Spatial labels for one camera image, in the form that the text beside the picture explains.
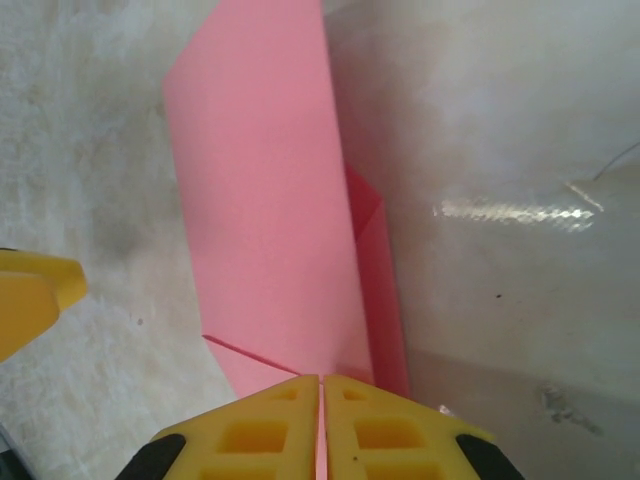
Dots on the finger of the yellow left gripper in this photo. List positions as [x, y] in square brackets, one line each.
[30, 300]

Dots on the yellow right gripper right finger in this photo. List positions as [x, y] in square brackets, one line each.
[400, 435]

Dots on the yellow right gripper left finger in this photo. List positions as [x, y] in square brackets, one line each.
[250, 435]

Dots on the pink paper sheet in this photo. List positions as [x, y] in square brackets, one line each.
[260, 175]

